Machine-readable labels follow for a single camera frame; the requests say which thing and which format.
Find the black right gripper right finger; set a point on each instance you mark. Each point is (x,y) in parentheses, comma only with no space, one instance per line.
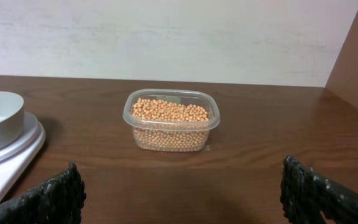
(309,197)

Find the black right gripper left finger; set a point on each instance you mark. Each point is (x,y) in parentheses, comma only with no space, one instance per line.
(58,200)

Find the white digital kitchen scale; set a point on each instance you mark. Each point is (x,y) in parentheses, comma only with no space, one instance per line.
(15,157)

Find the pile of soybeans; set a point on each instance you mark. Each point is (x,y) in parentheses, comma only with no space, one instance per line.
(169,127)

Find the clear plastic container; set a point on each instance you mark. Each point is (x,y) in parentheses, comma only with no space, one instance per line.
(185,97)

